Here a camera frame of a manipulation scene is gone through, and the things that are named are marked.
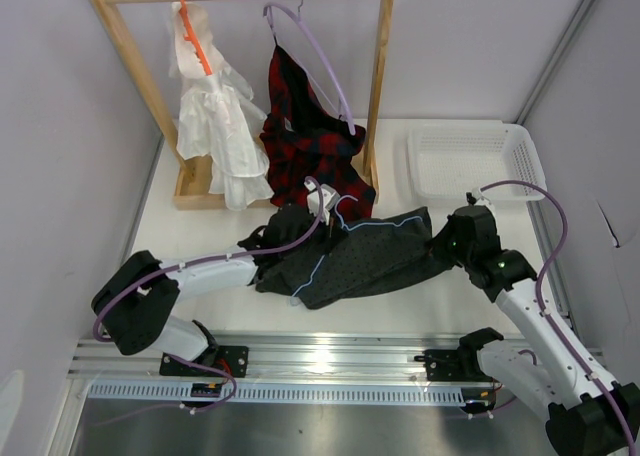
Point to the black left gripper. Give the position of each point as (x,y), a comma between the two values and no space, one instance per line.
(330,235)

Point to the dark grey dotted skirt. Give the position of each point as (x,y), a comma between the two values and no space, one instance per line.
(375,261)

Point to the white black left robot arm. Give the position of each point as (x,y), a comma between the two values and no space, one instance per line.
(134,308)

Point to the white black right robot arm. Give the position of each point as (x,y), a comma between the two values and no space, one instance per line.
(584,408)

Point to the orange plastic hanger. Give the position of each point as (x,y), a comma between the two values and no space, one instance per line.
(191,37)

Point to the red black plaid garment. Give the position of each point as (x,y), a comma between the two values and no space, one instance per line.
(301,139)

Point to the white perforated plastic basket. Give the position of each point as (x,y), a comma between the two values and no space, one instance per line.
(446,160)

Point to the white ruffled dress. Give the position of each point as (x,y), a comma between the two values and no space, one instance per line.
(217,116)

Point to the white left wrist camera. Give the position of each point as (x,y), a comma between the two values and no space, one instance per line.
(320,200)

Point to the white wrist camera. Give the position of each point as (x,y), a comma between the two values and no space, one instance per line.
(320,200)
(476,197)

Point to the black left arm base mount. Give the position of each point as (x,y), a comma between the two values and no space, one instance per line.
(233,360)

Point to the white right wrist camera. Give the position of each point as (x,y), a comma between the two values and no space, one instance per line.
(476,197)

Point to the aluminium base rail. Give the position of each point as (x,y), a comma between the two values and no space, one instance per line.
(366,341)

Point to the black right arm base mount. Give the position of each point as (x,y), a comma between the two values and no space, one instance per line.
(443,365)

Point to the white slotted cable duct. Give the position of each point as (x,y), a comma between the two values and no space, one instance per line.
(411,395)

